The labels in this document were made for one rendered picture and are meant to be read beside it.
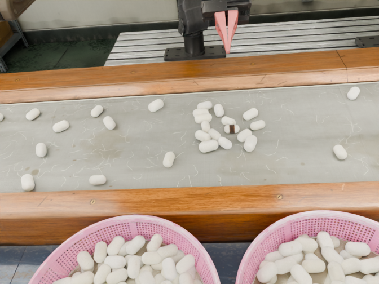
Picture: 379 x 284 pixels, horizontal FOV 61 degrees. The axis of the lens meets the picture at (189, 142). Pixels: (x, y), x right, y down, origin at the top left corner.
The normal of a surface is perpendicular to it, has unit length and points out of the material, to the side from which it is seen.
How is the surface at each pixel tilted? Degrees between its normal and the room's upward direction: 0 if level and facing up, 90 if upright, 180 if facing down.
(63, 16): 88
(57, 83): 0
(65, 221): 90
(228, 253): 0
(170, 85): 45
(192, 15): 66
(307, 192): 0
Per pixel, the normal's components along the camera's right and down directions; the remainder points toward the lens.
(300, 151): -0.10, -0.72
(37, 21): -0.07, 0.67
